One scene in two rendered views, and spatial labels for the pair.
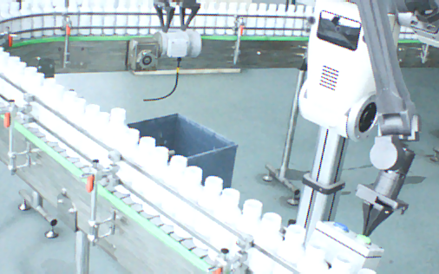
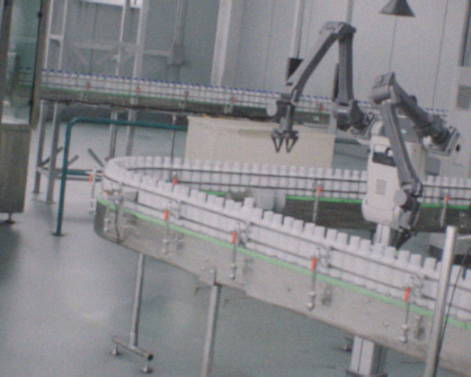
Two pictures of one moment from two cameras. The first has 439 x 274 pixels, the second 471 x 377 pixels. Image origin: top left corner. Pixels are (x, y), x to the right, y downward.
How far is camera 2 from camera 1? 278 cm
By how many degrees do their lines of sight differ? 16
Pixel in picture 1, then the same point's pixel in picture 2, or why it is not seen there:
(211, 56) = (292, 214)
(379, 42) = (396, 143)
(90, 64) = not seen: hidden behind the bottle
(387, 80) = (401, 162)
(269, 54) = (345, 215)
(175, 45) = (264, 199)
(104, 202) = (239, 255)
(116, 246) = (246, 283)
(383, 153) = (399, 198)
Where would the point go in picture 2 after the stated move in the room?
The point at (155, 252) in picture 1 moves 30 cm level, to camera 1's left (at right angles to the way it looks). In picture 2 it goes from (274, 275) to (199, 265)
